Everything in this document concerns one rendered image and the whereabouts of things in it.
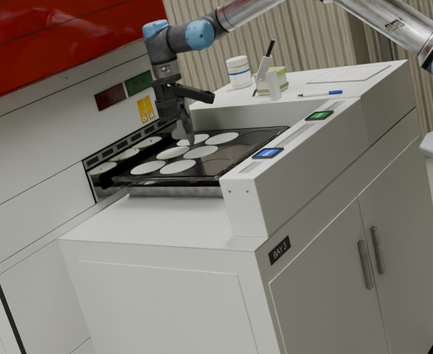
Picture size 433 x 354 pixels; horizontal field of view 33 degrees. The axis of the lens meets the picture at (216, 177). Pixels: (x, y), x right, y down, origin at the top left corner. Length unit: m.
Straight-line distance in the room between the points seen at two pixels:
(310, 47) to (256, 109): 1.93
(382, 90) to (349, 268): 0.52
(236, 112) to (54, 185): 0.60
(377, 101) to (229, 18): 0.47
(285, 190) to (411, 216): 0.71
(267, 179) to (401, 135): 0.73
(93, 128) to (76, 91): 0.11
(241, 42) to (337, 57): 0.67
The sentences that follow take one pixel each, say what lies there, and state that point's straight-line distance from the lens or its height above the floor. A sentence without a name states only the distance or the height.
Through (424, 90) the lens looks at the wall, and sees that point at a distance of 4.18.
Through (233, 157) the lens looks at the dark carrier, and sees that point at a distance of 1.94.
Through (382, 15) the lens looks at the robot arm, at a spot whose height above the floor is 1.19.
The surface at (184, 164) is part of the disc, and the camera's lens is 2.00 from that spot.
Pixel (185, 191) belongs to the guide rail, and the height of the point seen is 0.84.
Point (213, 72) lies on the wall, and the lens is 4.55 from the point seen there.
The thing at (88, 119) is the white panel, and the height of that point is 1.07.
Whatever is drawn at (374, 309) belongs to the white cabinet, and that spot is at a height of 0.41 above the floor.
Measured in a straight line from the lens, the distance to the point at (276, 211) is 1.63.
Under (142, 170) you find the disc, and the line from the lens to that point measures 2.06.
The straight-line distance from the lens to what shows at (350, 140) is 1.94.
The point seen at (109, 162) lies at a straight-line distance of 2.09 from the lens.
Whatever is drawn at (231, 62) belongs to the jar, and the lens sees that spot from 2.42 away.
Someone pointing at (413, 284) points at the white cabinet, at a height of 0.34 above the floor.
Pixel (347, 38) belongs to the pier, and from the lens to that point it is 4.01.
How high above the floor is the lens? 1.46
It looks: 18 degrees down
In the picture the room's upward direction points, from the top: 15 degrees counter-clockwise
